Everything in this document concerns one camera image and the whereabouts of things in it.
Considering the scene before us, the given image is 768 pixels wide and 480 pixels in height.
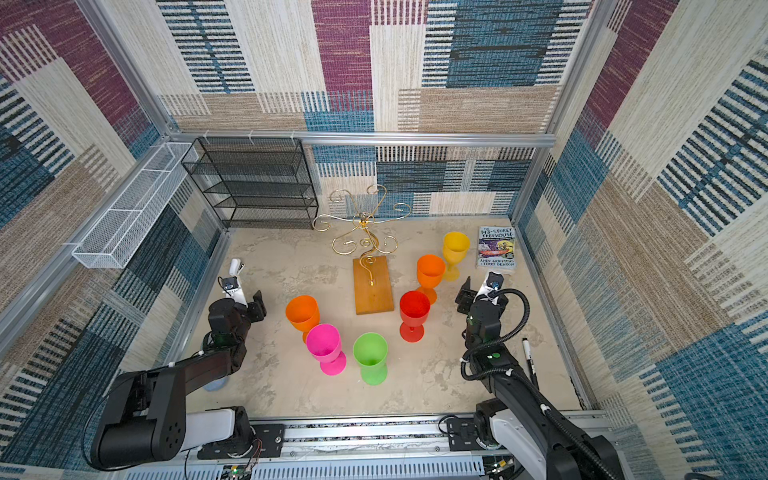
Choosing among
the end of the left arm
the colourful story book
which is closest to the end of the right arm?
the colourful story book

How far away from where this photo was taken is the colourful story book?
3.50 ft

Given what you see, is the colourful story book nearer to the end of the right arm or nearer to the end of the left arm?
the end of the right arm
